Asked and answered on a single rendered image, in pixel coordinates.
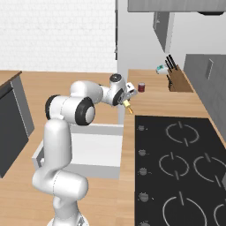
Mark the wooden knife block with knives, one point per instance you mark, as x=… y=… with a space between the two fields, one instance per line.
x=179 y=79

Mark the white and teal small object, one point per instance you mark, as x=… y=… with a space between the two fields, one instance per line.
x=161 y=69

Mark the white open drawer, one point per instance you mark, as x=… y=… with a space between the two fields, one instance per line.
x=97 y=147

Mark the grey tall appliance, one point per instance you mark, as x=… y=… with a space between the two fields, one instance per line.
x=210 y=85

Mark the dark red jar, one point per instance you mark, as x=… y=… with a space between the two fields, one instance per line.
x=141 y=87

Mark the black hob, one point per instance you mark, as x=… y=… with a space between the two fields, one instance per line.
x=176 y=164

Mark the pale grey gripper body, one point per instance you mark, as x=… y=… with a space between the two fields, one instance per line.
x=131 y=94

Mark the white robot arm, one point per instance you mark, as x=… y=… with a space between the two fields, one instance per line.
x=57 y=147

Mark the grey wall cupboard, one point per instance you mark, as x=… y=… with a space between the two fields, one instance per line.
x=162 y=29

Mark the yellow wooden rolling pin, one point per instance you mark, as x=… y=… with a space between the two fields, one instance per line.
x=127 y=103

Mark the grey extractor hood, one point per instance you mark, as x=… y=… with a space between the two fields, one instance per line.
x=176 y=5

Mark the dark grey island cabinet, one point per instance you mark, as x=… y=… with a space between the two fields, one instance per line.
x=11 y=129

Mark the grey hob knob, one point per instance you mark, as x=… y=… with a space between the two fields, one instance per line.
x=144 y=223
x=143 y=197
x=142 y=152
x=143 y=171

